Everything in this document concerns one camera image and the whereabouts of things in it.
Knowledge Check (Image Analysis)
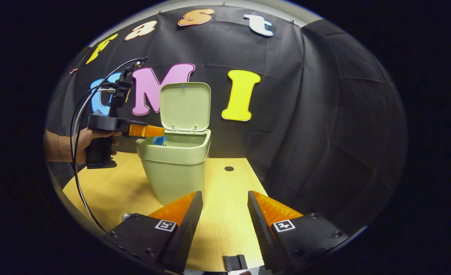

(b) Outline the pale green garbage bin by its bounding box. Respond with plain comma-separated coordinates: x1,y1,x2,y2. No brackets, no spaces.
136,82,212,207

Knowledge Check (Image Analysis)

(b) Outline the black desk edge bracket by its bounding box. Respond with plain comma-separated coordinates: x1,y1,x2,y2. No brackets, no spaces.
224,254,248,272

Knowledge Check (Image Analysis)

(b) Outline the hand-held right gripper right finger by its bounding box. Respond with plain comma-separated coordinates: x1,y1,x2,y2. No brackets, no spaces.
247,190,350,273

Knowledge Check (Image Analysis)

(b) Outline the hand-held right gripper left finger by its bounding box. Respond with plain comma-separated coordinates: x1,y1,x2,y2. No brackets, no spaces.
103,191,204,274

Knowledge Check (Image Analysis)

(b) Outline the wooden desktop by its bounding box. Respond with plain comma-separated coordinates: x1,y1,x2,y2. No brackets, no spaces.
62,152,269,273

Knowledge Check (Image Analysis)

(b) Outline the black backdrop cloth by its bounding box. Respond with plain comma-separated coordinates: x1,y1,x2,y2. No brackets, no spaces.
46,5,407,230

